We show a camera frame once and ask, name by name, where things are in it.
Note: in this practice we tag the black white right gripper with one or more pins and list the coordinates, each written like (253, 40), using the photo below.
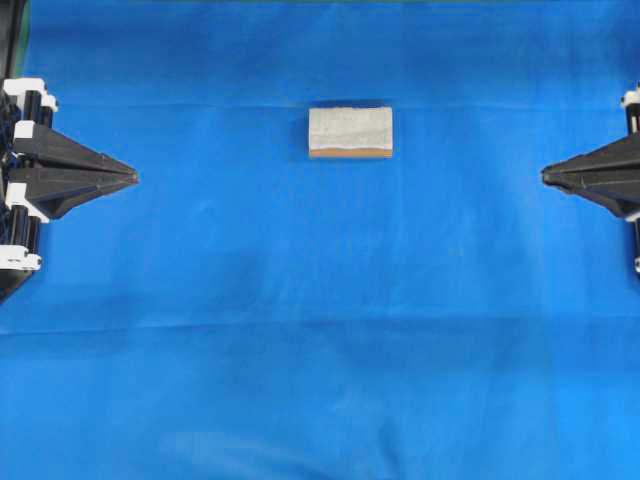
(620, 198)

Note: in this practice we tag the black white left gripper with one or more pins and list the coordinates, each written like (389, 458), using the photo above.
(35, 196)

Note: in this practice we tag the grey and orange sponge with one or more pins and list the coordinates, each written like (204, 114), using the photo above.
(348, 132)

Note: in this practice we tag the blue table cloth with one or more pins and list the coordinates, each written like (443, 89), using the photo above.
(247, 311)

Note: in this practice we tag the black frame post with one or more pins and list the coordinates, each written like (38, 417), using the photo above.
(14, 36)

